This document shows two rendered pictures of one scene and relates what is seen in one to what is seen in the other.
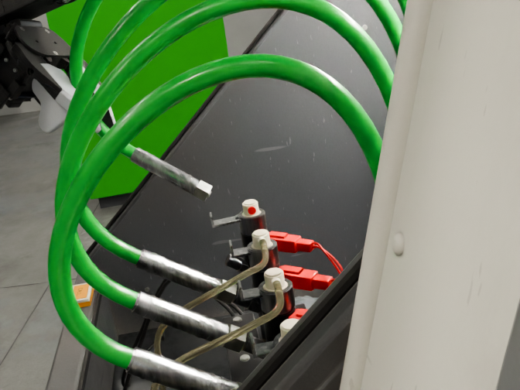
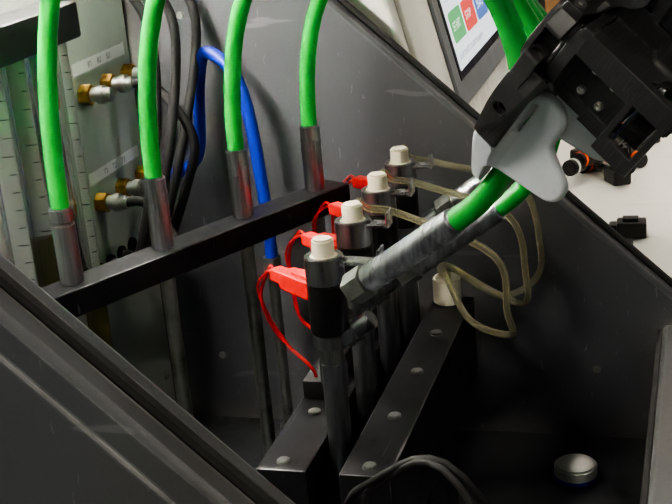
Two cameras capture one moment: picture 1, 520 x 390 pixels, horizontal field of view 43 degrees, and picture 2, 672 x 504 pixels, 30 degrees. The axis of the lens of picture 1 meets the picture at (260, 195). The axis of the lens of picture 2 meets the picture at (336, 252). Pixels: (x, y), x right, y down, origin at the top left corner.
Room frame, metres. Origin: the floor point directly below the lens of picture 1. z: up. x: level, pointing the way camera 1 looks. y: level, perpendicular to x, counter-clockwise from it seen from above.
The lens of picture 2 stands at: (1.40, 0.33, 1.42)
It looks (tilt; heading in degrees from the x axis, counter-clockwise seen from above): 19 degrees down; 202
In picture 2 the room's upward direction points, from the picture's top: 5 degrees counter-clockwise
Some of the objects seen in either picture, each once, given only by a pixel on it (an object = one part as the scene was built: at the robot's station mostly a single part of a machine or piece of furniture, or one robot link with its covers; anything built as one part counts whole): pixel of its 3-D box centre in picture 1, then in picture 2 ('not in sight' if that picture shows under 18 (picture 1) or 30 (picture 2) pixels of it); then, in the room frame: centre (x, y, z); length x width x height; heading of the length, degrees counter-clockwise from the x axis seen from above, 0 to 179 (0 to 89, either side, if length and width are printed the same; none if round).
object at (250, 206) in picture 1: (251, 214); (324, 255); (0.63, 0.01, 1.12); 0.02 x 0.02 x 0.03
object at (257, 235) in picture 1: (262, 246); (353, 220); (0.55, 0.00, 1.12); 0.02 x 0.02 x 0.03
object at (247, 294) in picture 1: (258, 285); (393, 187); (0.47, 0.01, 1.13); 0.03 x 0.02 x 0.01; 95
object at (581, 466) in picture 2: not in sight; (575, 470); (0.39, 0.14, 0.84); 0.04 x 0.04 x 0.01
